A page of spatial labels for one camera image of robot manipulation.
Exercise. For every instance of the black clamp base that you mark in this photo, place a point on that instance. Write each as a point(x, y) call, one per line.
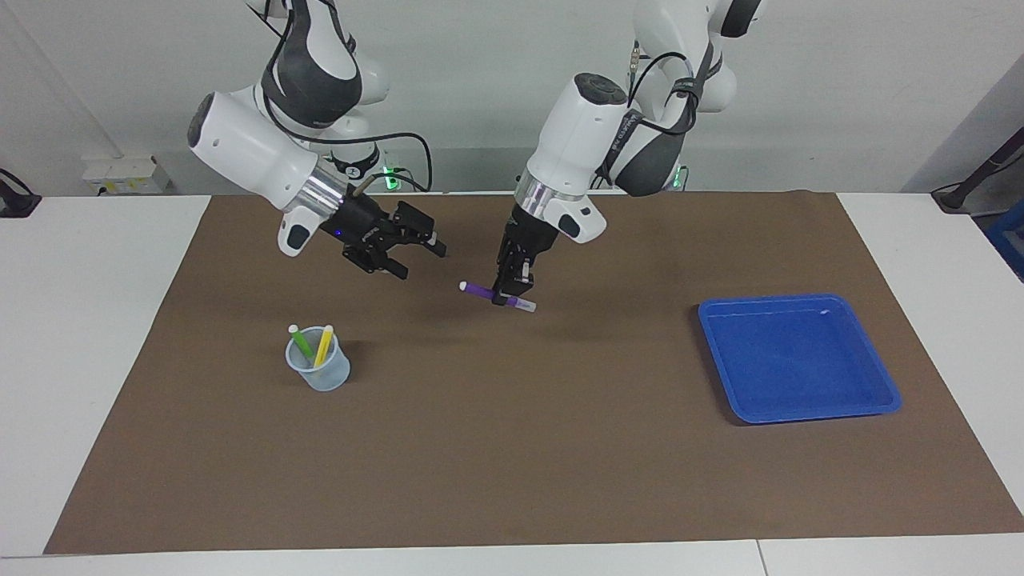
point(16, 200)

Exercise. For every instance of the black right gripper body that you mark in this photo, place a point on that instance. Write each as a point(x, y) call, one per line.
point(356, 228)

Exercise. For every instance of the brown table mat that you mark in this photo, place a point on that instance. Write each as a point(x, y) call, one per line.
point(512, 448)

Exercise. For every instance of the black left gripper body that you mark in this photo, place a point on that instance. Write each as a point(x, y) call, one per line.
point(526, 244)

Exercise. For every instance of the clear plastic cup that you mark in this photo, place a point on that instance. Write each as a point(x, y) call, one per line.
point(324, 378)

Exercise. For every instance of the purple marker pen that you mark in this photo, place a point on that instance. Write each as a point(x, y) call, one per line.
point(478, 291)

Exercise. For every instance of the yellow marker pen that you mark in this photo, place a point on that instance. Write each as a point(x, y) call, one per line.
point(323, 346)

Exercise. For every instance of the blue plastic tray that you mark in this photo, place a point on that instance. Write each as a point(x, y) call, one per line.
point(800, 360)

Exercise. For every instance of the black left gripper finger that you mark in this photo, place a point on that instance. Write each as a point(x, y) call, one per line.
point(504, 288)
point(525, 285)

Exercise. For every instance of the black stand leg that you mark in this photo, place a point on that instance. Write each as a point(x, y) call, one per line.
point(980, 172)

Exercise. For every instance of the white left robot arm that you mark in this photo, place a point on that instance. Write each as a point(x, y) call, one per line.
point(576, 136)

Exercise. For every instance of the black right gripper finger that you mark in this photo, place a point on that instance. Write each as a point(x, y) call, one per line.
point(420, 232)
point(376, 260)

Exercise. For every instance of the blue box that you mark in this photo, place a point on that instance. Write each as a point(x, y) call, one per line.
point(1010, 240)

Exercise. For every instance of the white power strip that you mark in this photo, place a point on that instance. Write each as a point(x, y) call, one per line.
point(120, 172)

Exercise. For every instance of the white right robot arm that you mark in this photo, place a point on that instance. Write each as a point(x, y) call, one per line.
point(248, 152)

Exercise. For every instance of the green marker pen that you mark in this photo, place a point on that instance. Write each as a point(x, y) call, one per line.
point(301, 342)

